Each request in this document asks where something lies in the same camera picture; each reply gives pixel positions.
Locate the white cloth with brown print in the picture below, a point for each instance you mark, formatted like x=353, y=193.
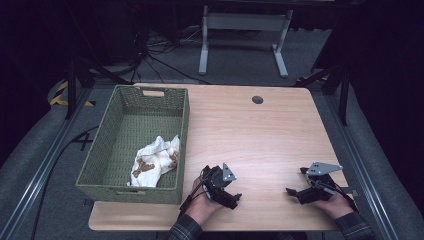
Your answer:
x=150, y=166

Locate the person's left hand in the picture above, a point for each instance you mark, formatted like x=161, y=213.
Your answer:
x=200, y=208

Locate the grey metal table frame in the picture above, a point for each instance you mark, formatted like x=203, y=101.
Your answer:
x=245, y=21

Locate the grey tape piece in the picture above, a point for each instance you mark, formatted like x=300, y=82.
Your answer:
x=352, y=192

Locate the green woven basket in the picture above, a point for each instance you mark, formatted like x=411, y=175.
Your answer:
x=140, y=133

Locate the person's right hand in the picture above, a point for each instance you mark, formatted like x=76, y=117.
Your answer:
x=336, y=206

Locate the aluminium floor rail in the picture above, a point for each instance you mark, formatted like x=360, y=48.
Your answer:
x=36, y=176
x=360, y=160

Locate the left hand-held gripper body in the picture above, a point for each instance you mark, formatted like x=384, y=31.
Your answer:
x=215, y=178

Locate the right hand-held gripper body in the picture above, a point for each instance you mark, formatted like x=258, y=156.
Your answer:
x=321, y=191

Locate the black tripod stand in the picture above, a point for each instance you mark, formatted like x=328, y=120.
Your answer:
x=336, y=80
x=83, y=71

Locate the dark round table grommet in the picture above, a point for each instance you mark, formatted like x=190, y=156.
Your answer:
x=257, y=99

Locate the black cross tape mark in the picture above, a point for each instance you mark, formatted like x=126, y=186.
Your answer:
x=83, y=141

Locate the yellow and black hazard tape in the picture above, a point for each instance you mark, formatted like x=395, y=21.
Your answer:
x=58, y=95

